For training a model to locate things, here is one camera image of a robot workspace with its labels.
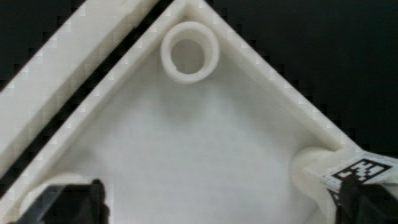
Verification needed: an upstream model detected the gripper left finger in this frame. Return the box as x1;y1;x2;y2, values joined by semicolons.
0;178;110;224

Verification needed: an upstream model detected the white table leg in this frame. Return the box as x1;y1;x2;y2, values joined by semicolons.
292;147;398;224

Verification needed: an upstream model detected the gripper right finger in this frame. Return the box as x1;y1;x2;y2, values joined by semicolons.
334;177;398;224

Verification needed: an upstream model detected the white square tabletop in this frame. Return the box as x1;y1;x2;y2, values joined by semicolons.
0;0;359;224

